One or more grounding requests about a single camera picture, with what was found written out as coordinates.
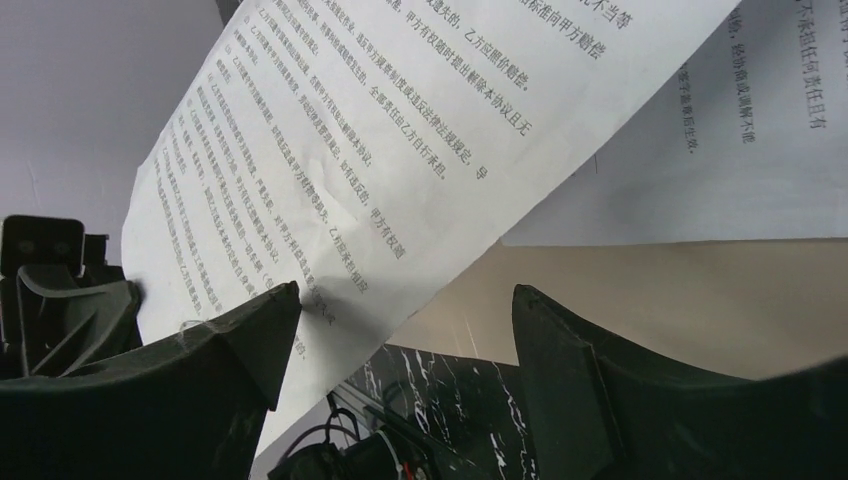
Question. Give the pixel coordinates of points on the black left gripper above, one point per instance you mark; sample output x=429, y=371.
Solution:
x=62, y=305

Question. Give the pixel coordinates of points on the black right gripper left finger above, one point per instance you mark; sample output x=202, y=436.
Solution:
x=189, y=406

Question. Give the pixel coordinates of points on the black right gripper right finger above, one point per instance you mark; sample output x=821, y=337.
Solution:
x=604, y=407

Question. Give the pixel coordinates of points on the beige paper folder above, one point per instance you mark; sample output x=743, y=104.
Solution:
x=751, y=309

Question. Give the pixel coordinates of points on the printed white paper sheet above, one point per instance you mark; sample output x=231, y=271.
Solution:
x=371, y=151

